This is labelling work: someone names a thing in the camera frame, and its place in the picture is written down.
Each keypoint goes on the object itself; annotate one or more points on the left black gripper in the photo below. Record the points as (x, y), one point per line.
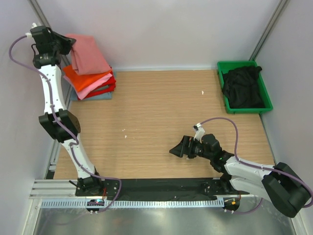
(68, 42)

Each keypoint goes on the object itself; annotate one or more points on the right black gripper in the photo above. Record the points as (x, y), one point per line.
(185, 147)

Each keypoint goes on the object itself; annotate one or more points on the dusty pink t shirt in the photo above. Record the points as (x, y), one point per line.
(86, 56)

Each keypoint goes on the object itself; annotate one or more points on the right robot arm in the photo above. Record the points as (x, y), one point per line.
(278, 184)

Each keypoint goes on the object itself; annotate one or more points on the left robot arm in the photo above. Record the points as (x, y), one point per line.
(57, 120)

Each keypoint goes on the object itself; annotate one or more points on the orange folded t shirt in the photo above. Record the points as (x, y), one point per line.
(80, 82)

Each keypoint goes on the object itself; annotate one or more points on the light pink folded t shirt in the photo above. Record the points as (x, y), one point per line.
(84, 85)

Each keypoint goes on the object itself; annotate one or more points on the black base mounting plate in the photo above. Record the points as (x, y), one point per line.
(173, 189)

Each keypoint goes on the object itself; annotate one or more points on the black t shirt in bin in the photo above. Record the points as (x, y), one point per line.
(241, 88)

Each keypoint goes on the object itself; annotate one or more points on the green plastic bin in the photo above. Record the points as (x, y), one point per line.
(225, 67)

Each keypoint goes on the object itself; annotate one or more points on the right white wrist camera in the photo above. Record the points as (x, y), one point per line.
(199, 131)

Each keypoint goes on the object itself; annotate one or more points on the white slotted cable duct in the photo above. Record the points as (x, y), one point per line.
(98, 204)

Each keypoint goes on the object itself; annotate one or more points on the right aluminium frame post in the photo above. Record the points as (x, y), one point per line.
(278, 12)

